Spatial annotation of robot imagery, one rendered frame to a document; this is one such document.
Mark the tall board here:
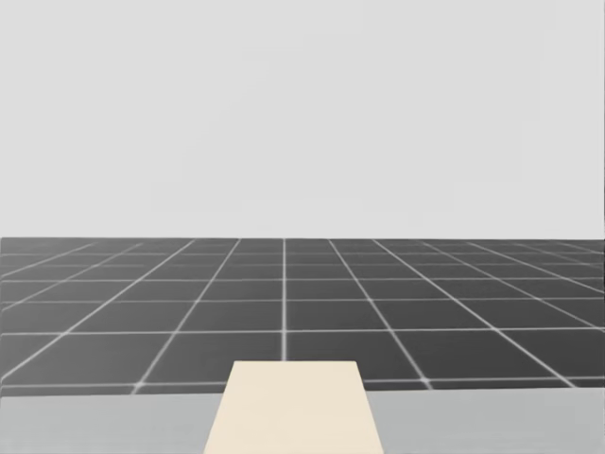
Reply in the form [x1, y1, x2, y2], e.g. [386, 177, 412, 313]
[202, 360, 386, 454]

